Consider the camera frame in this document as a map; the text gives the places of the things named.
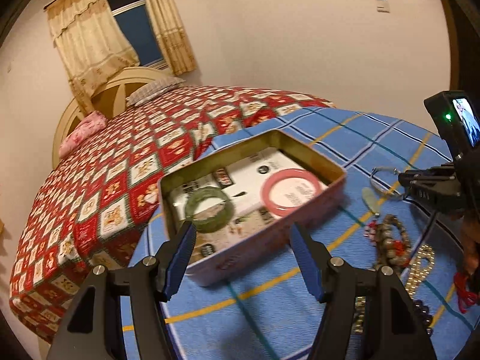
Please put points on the thin silver bangle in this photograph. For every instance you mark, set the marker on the thin silver bangle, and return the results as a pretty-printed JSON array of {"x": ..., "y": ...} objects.
[{"x": 386, "y": 194}]

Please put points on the jade pendant with red tassel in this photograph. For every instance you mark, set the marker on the jade pendant with red tassel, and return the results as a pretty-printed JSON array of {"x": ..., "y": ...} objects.
[{"x": 370, "y": 200}]

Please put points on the cream wooden headboard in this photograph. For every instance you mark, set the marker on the cream wooden headboard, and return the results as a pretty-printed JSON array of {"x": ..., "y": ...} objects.
[{"x": 112, "y": 93}]

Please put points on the pink metal tin box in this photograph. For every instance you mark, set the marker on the pink metal tin box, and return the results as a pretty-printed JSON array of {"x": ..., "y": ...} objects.
[{"x": 240, "y": 266}]

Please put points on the person's right hand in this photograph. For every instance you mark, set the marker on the person's right hand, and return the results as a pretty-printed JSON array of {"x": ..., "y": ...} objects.
[{"x": 473, "y": 240}]

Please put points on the striped pillow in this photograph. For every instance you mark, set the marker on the striped pillow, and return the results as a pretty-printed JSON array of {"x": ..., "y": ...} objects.
[{"x": 153, "y": 90}]

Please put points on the white printed card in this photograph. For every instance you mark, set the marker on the white printed card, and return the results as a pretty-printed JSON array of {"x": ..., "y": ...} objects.
[{"x": 247, "y": 180}]

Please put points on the window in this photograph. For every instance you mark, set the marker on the window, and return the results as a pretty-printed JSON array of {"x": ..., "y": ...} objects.
[{"x": 131, "y": 26}]

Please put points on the red patchwork bedspread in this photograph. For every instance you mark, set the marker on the red patchwork bedspread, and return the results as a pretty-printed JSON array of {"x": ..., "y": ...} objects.
[{"x": 112, "y": 157}]

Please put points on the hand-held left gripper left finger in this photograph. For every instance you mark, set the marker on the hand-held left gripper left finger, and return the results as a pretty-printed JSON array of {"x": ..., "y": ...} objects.
[{"x": 180, "y": 258}]

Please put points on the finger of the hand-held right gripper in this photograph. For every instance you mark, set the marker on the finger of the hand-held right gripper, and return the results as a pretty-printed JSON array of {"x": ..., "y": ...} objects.
[
  {"x": 427, "y": 172},
  {"x": 435, "y": 198}
]

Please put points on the blue plaid cloth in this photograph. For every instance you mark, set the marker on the blue plaid cloth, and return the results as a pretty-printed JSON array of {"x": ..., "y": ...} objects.
[{"x": 337, "y": 138}]

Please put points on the beige patterned curtain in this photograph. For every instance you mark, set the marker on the beige patterned curtain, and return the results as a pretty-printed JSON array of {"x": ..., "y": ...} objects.
[
  {"x": 168, "y": 26},
  {"x": 86, "y": 45}
]

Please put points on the dark wooden door frame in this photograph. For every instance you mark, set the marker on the dark wooden door frame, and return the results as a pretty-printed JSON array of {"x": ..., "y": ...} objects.
[{"x": 455, "y": 26}]

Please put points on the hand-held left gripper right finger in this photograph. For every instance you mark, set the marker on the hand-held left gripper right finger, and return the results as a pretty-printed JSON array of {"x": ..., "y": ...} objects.
[{"x": 305, "y": 262}]

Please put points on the pink bangle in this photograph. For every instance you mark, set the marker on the pink bangle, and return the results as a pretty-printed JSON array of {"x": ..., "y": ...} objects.
[{"x": 267, "y": 195}]

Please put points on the white wall switch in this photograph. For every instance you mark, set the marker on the white wall switch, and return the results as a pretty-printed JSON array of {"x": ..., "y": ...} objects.
[{"x": 382, "y": 4}]

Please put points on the pink pillow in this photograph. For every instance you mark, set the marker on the pink pillow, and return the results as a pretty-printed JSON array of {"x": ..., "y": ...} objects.
[{"x": 82, "y": 131}]

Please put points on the green jade bangle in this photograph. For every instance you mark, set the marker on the green jade bangle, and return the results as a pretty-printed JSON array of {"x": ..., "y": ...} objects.
[{"x": 190, "y": 206}]

